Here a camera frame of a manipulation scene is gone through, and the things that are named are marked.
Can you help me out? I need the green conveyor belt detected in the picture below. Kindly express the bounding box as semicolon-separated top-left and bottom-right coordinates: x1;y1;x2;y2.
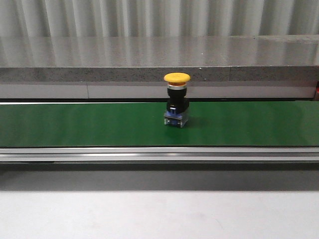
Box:
0;101;319;147

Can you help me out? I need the grey speckled stone counter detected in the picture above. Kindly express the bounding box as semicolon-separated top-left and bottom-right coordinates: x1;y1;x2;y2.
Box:
0;35;319;100

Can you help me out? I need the red object at right edge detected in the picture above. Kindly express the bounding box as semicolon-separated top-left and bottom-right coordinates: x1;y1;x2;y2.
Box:
314;83;319;101

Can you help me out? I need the white pleated curtain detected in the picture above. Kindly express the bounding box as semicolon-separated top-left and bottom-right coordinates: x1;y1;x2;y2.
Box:
0;0;319;37

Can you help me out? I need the aluminium conveyor side rail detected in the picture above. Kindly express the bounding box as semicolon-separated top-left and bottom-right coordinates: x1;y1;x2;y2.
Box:
0;146;319;163

